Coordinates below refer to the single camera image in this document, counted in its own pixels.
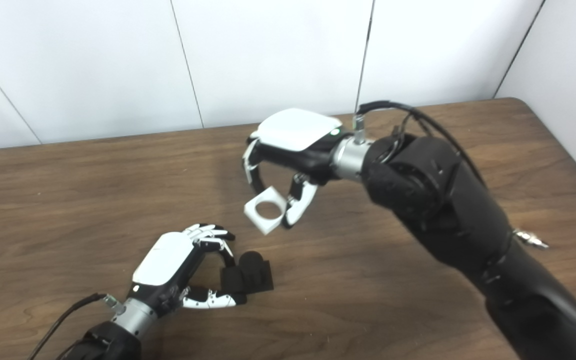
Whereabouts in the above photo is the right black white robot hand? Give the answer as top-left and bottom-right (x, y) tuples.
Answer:
(241, 108), (344, 230)

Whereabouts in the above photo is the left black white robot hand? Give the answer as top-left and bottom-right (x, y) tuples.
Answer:
(126, 223), (248, 316)

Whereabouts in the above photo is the black peg with square base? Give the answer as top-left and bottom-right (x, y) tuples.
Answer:
(220, 250), (275, 296)

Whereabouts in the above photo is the white square piece with hole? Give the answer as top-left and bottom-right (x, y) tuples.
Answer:
(243, 185), (289, 236)

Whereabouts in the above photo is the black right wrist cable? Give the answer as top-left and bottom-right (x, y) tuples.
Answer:
(351, 100), (550, 250)

